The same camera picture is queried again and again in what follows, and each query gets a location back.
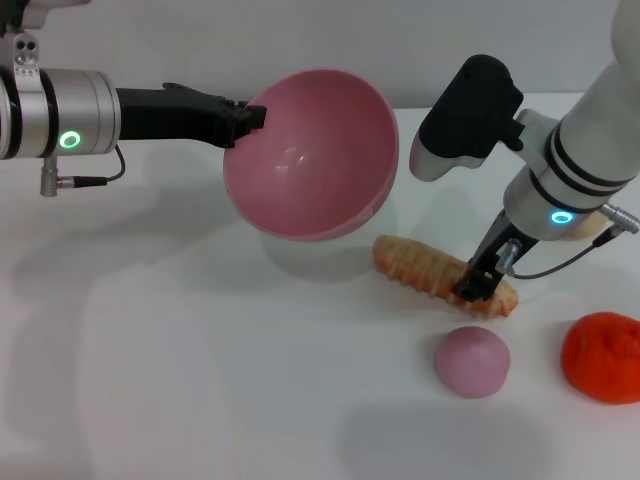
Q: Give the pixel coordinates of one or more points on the beige bun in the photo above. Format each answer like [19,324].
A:
[592,227]

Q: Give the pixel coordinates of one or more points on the pink round bun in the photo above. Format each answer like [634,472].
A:
[472,362]

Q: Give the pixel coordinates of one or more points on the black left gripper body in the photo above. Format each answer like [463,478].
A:
[170,117]

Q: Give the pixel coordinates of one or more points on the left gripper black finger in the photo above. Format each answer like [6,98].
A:
[252,120]

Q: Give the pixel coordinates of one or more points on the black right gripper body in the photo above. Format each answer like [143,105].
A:
[497,250]

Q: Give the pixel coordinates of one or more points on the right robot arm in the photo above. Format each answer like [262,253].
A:
[585,145]

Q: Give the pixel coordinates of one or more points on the right wrist camera housing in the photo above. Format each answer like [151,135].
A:
[465,120]

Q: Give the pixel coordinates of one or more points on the orange red bun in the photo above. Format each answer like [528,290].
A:
[600,360]

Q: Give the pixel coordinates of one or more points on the orange striped bread loaf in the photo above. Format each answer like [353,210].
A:
[415,262]

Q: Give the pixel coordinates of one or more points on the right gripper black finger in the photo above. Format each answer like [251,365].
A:
[472,290]

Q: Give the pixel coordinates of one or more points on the pink plastic bowl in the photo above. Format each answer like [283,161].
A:
[310,165]

